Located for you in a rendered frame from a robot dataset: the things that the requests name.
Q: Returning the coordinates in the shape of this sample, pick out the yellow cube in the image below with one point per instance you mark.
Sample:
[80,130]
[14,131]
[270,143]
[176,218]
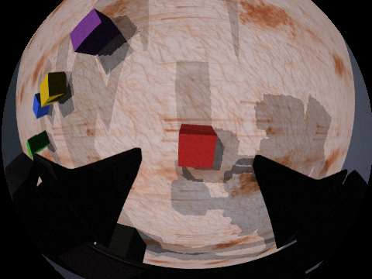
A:
[52,88]

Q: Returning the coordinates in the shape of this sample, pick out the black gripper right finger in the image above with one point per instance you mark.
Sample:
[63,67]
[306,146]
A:
[292,198]

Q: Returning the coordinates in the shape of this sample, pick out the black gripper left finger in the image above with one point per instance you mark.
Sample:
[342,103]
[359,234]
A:
[95,192]

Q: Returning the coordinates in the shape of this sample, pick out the purple block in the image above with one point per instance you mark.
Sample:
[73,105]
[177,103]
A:
[93,33]

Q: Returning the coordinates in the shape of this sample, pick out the blue block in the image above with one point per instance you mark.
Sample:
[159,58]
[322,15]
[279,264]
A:
[39,111]

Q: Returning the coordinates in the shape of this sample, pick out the green block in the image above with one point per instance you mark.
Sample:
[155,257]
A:
[43,140]
[33,145]

